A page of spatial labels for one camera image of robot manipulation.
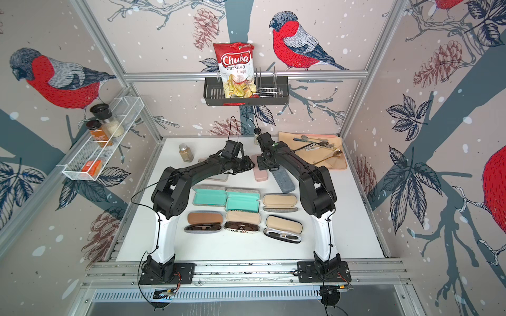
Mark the pink glasses case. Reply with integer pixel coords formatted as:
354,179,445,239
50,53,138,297
251,155,268,182
208,173,229,182

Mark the grey teal glasses case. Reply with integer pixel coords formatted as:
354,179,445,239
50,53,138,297
271,167,295,194

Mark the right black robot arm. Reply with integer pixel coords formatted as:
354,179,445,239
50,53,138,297
257,132,341,280

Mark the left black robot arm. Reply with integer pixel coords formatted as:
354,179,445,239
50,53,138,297
142,140,256,283

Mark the beige empty open case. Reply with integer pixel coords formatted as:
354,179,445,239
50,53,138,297
262,194,298,213

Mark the patterned case with sunglasses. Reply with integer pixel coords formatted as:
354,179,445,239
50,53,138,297
223,210,262,234

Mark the brown case with sunglasses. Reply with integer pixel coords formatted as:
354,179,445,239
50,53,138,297
184,211,223,234

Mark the black case with glasses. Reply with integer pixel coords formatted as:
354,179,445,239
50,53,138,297
264,215,303,244

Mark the iridescent cutlery piece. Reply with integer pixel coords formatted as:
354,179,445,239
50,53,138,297
293,135,328,143

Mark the silver spoon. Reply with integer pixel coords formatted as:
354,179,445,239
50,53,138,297
300,135,320,142

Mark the brown spice jar on table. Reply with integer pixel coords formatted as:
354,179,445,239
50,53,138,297
179,144,194,163

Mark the black ladle spoon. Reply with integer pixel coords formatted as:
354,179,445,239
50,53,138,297
295,141,329,151

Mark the gold spoon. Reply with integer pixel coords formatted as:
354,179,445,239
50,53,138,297
314,150,343,165

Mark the red Chuba chips bag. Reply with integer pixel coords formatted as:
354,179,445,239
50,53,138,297
213,42,257,98

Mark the small orange box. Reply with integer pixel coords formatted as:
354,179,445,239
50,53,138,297
81,159,103,177

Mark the black lid salt grinder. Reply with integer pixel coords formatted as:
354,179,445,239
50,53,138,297
90,103,125,138

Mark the orange spice jar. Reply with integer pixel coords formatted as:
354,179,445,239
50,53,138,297
86,120,111,148

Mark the white patterned cutlery handle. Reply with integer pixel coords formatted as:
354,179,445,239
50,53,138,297
304,144,320,151

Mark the black wire wall basket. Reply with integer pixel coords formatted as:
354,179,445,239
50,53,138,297
204,70,289,106

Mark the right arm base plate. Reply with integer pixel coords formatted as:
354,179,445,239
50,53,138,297
292,261,352,283

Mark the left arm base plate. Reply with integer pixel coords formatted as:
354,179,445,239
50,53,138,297
138,261,196,285

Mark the white wire wall shelf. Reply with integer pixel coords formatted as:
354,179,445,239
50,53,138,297
63,96,144,181

